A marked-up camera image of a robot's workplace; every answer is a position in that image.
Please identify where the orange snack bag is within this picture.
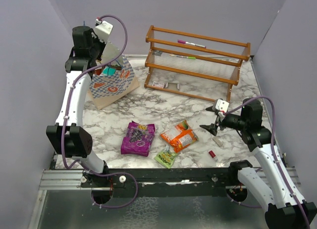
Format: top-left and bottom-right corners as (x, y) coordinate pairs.
(160, 120), (199, 153)

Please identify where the teal snack bag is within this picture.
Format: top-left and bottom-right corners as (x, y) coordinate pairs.
(101, 66), (116, 76)

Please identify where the checkered paper bag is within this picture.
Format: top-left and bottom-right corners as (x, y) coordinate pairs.
(85, 41), (140, 110)

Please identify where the light green candy packet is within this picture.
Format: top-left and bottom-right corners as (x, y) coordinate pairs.
(154, 145), (178, 169)

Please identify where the red chip bag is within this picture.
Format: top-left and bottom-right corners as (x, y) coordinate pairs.
(94, 68), (102, 76)

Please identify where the brown sea salt snack bag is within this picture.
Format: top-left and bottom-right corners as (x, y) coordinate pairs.
(107, 64), (122, 70)

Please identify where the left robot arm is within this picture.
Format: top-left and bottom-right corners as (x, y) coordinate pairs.
(46, 25), (113, 187)

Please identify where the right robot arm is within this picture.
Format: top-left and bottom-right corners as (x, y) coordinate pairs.
(201, 97), (317, 229)

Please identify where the purple raisin snack bag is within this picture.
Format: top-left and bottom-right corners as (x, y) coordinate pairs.
(120, 121), (156, 157)

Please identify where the small beige wrapper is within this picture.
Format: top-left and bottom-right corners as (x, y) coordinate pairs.
(212, 137), (223, 147)

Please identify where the red lip balm tube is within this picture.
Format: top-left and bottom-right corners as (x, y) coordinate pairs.
(209, 150), (218, 162)

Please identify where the wooden shelf rack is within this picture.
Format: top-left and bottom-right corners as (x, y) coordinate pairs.
(144, 25), (251, 101)

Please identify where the small red white card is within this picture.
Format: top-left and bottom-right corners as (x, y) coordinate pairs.
(152, 81), (165, 89)

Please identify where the green marker pen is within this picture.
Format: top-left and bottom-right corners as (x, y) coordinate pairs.
(170, 53), (196, 60)

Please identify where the pink marker pen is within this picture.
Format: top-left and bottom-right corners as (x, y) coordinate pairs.
(177, 40), (206, 48)

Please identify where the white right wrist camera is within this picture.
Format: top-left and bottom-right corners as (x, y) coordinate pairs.
(213, 98), (229, 114)

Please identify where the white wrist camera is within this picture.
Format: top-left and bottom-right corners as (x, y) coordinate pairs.
(213, 98), (229, 114)
(93, 19), (113, 44)

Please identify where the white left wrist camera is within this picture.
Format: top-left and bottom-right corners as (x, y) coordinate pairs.
(93, 19), (113, 44)

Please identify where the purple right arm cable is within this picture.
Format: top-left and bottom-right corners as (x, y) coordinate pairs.
(224, 95), (312, 229)

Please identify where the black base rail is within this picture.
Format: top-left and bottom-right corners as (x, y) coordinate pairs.
(81, 167), (241, 198)

